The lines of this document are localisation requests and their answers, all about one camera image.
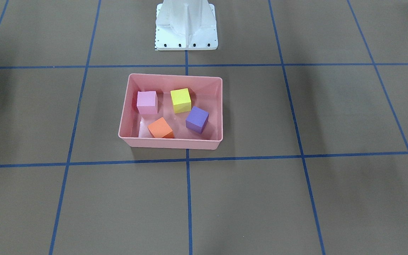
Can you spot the purple foam block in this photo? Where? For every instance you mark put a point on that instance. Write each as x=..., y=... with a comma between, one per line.
x=197, y=119

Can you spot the orange foam block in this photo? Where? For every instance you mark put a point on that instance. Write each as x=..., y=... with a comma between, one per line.
x=160, y=129

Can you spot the pink plastic bin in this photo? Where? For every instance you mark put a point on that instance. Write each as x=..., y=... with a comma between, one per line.
x=206, y=93

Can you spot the yellow foam block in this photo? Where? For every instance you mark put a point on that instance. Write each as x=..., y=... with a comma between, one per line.
x=181, y=100

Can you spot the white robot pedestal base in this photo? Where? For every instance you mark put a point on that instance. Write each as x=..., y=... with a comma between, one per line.
x=184, y=25

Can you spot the light pink foam block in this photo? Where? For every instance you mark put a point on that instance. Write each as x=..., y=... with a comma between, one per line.
x=147, y=102

